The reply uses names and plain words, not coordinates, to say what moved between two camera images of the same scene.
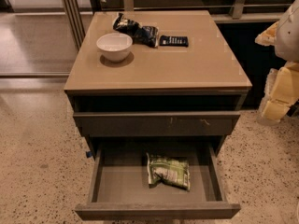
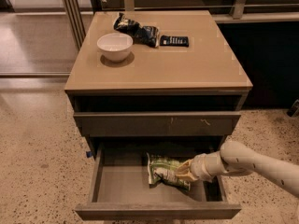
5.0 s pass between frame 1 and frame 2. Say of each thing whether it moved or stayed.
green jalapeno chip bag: stayed
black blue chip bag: stayed
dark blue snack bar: stayed
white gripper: moved
